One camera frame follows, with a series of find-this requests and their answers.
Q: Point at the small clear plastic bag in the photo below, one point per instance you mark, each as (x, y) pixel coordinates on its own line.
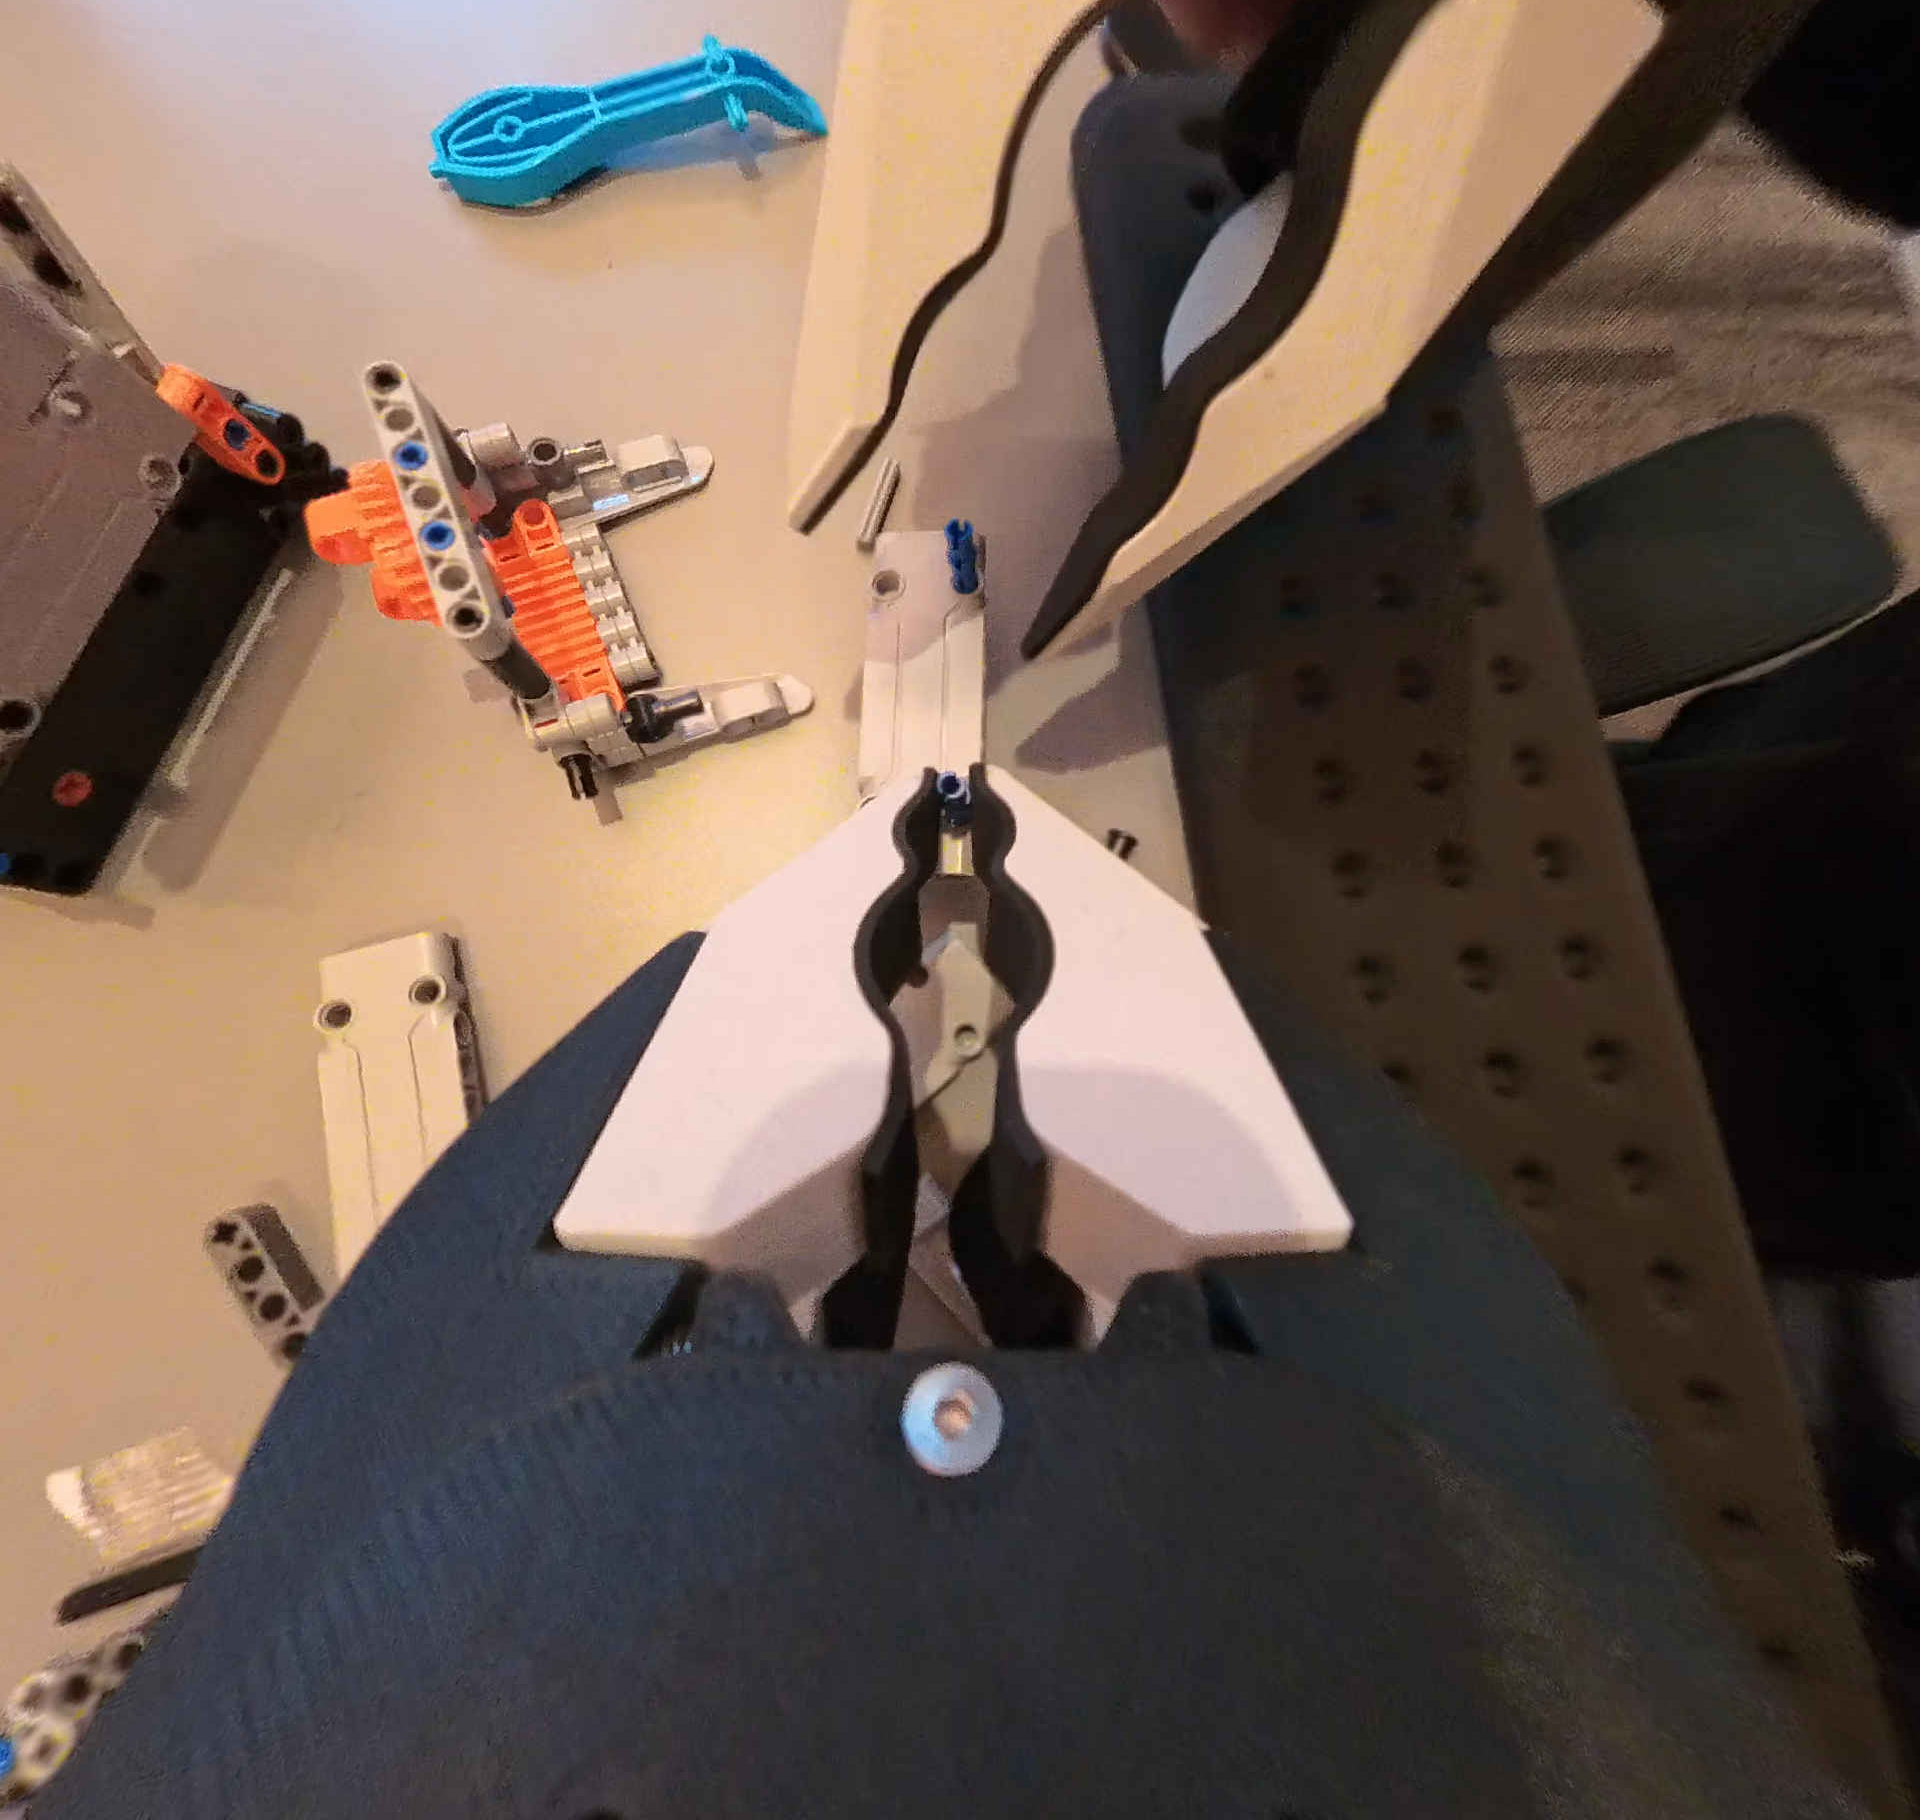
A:
(138, 1486)

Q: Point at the short grey axle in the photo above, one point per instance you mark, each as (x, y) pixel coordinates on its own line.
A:
(881, 502)

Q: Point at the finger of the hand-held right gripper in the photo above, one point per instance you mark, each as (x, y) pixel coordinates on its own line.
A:
(932, 112)
(1440, 170)

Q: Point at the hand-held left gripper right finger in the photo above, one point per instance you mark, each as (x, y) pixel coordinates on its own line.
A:
(1201, 1102)

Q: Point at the black perforated mat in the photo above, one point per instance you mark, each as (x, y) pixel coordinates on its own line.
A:
(1501, 950)

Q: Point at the long light grey building block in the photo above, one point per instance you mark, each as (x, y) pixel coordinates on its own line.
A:
(916, 683)

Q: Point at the grey building kit robot assembly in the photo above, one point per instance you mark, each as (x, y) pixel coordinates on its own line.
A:
(106, 561)

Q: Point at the wide light grey panel piece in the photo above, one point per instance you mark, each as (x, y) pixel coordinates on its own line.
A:
(390, 1102)

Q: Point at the blue curved building piece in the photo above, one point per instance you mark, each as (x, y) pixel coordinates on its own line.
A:
(600, 126)

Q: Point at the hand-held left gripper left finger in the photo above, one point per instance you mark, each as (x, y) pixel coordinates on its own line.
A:
(722, 1102)

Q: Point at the orange and grey wing assembly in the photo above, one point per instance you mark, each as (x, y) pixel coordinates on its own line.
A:
(513, 575)

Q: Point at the dark grey studded beam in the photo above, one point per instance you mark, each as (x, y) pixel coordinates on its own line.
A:
(265, 1282)

